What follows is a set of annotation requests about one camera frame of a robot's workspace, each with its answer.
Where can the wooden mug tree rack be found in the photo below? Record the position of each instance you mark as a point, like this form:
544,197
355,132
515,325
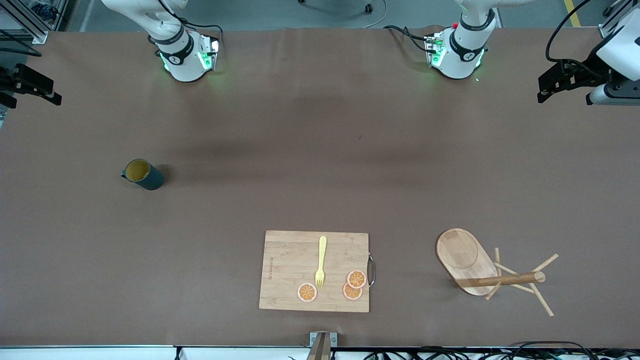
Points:
465,260

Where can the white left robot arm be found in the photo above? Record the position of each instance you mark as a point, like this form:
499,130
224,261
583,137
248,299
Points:
462,55

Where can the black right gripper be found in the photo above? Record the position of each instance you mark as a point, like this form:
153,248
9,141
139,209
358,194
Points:
9,81

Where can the aluminium frame post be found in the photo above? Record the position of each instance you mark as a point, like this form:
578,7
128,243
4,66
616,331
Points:
617,17

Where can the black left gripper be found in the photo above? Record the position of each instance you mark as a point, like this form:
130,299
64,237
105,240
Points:
586,70

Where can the grey metal camera bracket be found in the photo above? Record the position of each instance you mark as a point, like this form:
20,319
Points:
322,345

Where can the orange slice toy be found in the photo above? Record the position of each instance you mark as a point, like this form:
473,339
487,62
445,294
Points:
350,293
356,278
307,292

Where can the dark teal cup yellow inside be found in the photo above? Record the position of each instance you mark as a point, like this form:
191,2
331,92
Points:
145,175

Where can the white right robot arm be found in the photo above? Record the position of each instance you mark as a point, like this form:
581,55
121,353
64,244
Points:
175,55

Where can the aluminium frame with clutter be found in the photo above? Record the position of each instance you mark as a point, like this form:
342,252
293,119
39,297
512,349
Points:
35,17

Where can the yellow plastic fork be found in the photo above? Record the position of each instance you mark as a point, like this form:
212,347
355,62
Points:
321,260

